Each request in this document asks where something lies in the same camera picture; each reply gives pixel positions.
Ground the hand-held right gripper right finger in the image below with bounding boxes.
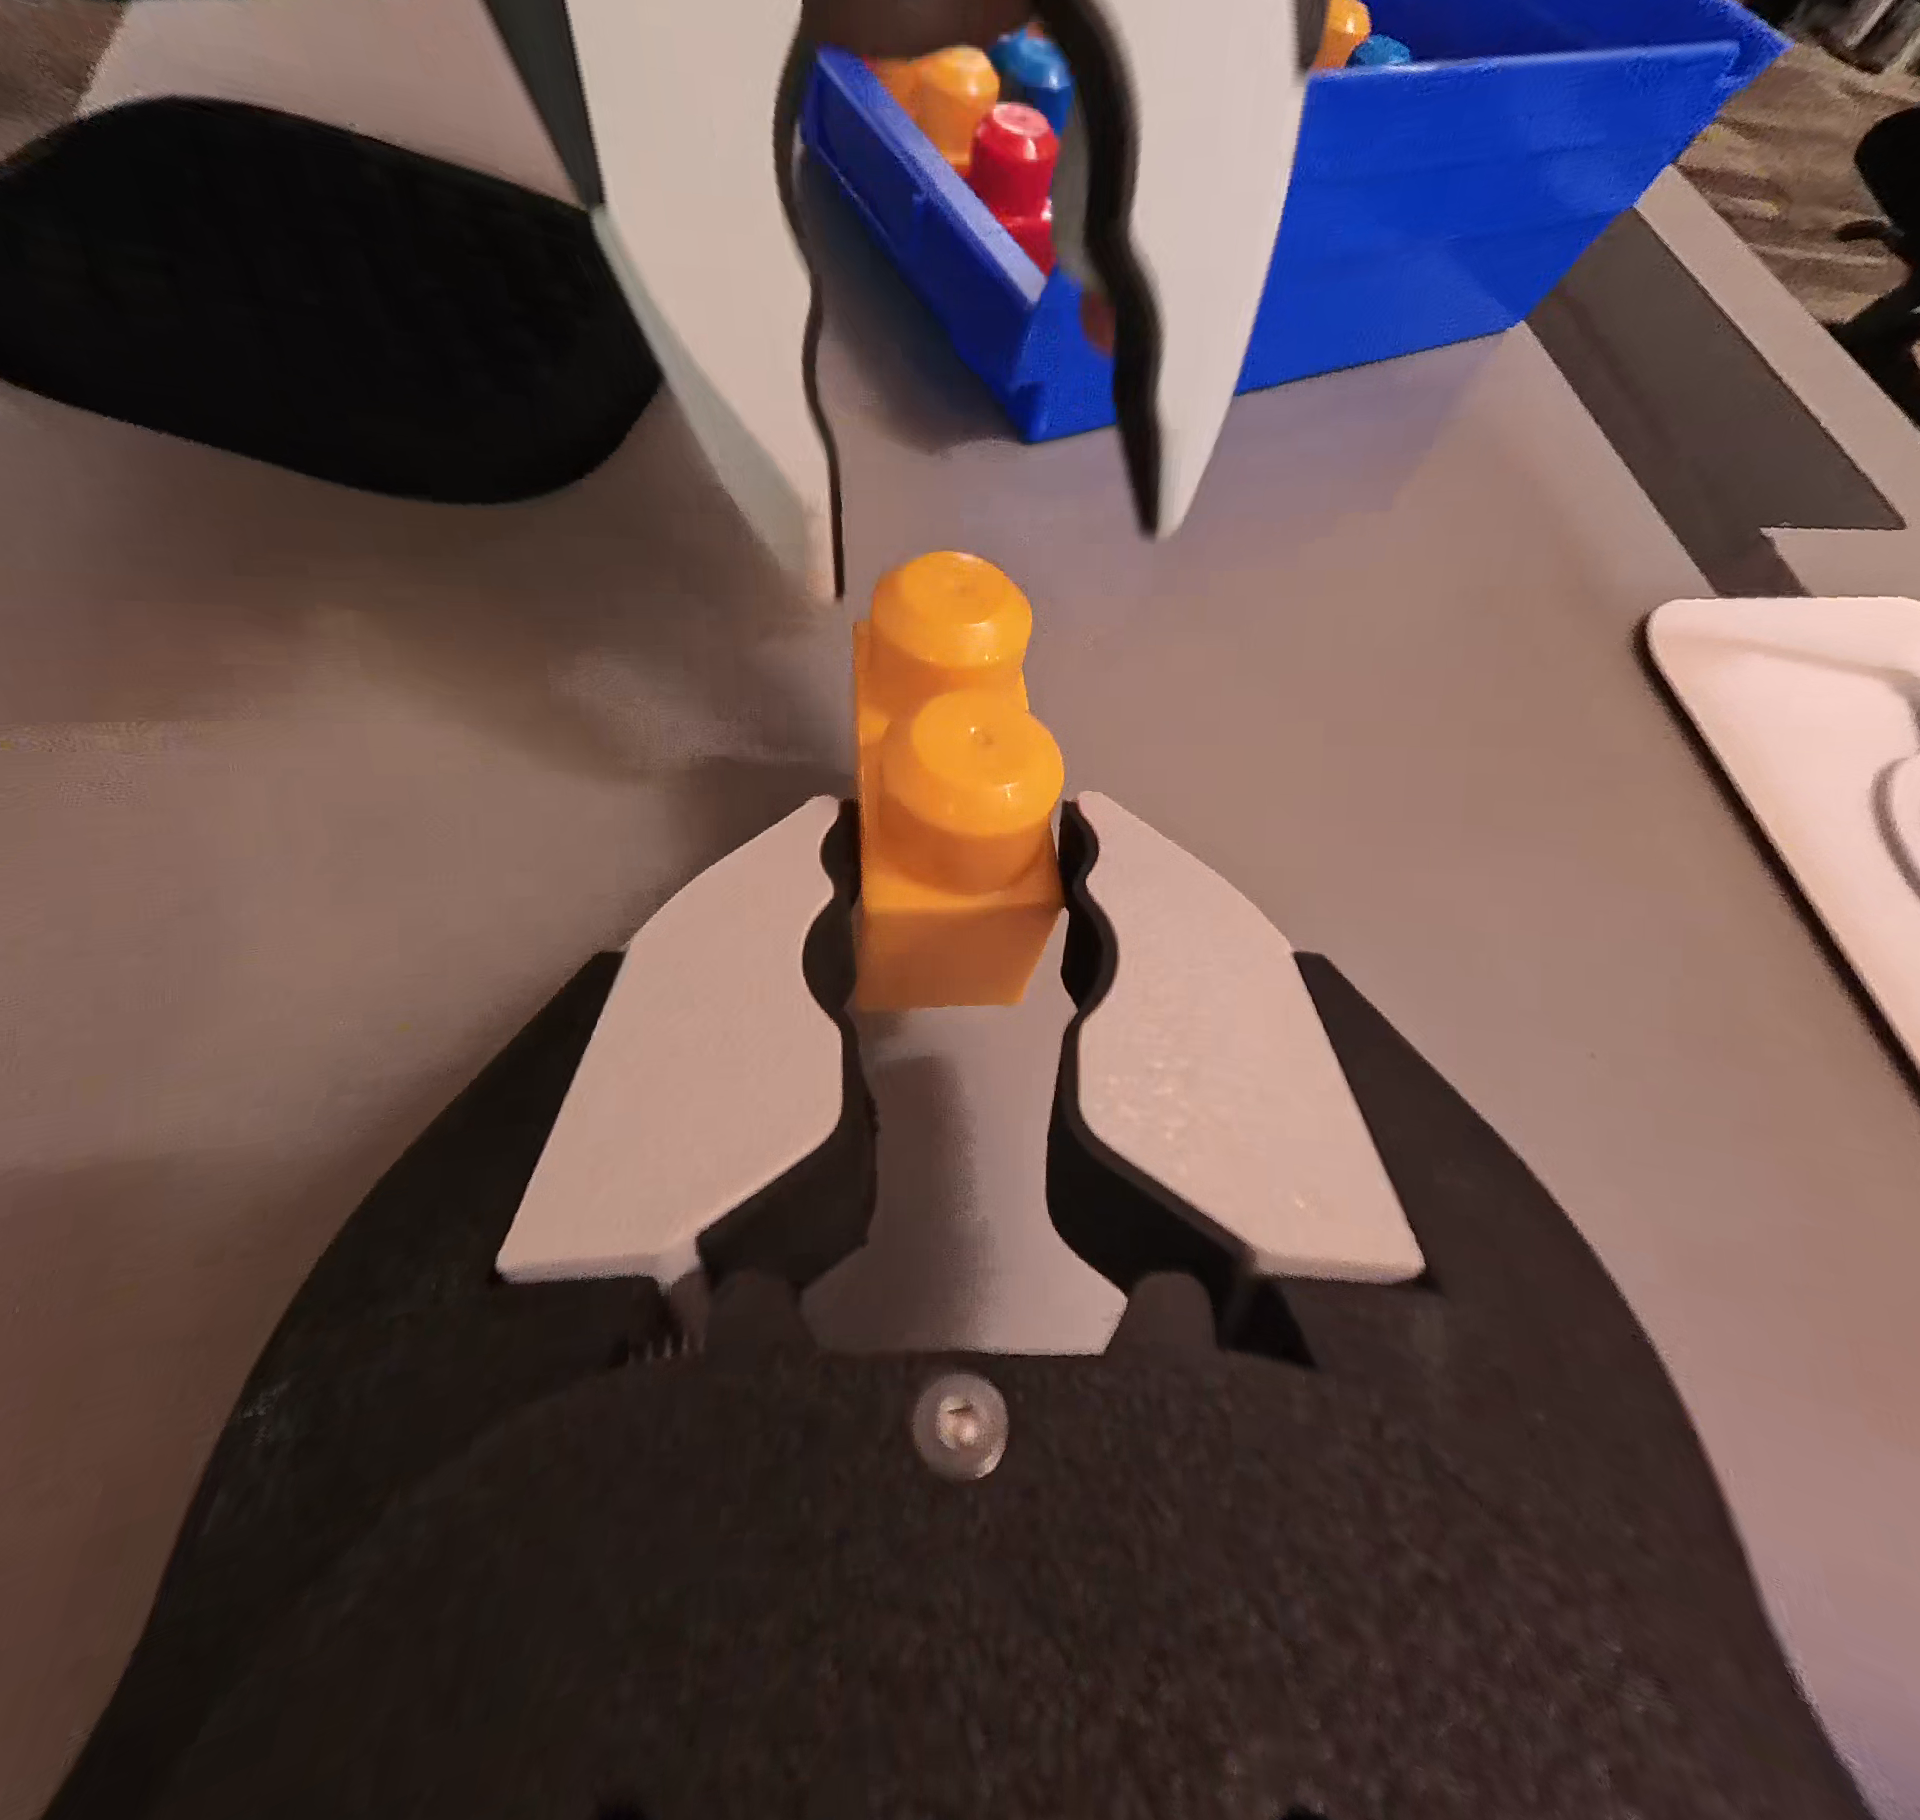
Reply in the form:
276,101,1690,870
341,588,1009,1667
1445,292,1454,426
1044,790,1428,1319

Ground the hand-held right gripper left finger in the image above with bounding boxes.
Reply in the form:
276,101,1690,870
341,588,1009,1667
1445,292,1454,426
495,794,887,1326

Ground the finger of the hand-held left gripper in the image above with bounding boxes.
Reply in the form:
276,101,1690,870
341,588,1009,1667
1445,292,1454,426
548,0,846,606
1050,0,1306,543

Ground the heap of mega blocks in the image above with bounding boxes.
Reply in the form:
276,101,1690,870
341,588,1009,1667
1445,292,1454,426
868,0,1415,276

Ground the blue plastic bin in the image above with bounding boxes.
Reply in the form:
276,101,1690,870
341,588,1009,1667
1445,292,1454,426
796,0,1795,445

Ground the yellow mega block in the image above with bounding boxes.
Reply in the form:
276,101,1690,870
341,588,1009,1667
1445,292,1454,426
848,548,1071,1011

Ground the black wrist rest pad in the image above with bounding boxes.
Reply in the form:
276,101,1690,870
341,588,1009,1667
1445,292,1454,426
0,95,666,505

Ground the white document stand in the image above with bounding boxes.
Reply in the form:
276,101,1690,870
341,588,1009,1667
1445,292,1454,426
1645,596,1920,1074

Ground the black office chair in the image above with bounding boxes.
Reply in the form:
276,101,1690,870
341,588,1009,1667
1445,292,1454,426
1842,101,1920,419

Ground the black cable flap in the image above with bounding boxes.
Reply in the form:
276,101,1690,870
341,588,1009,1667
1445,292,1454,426
1526,208,1907,594

